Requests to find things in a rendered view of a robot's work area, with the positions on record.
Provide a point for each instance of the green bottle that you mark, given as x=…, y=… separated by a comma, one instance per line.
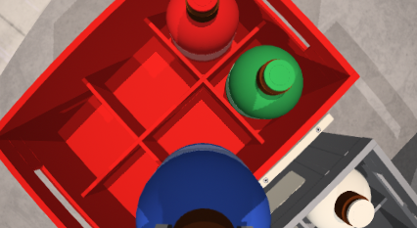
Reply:
x=257, y=86

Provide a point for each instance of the blue bottle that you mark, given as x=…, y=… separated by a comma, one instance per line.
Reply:
x=203, y=185

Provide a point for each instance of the red crate with dividers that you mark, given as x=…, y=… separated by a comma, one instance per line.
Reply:
x=125, y=57

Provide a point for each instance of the grey divided crate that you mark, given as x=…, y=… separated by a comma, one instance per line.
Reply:
x=306, y=181

